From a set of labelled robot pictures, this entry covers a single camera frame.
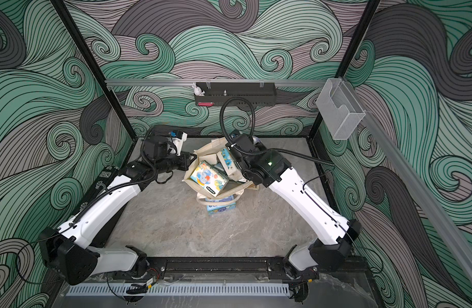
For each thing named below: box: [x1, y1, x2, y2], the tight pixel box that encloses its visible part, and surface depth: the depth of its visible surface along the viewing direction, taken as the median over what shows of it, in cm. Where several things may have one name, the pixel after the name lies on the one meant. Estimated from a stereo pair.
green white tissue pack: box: [216, 148, 244, 182], surface depth 85 cm
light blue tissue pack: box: [205, 195, 237, 215], surface depth 87 cm
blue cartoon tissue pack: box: [189, 160, 230, 197], surface depth 77 cm
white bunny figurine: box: [192, 82, 206, 97], surface depth 87 cm
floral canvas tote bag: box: [182, 137, 260, 206], surface depth 78 cm
